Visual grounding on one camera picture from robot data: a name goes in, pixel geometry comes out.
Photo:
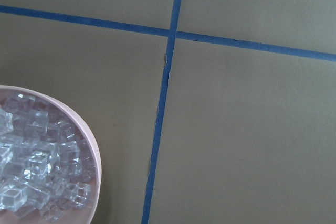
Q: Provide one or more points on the pile of clear ice cubes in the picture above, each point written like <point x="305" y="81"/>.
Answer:
<point x="48" y="171"/>

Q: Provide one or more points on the pink bowl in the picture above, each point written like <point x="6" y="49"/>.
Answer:
<point x="89" y="140"/>

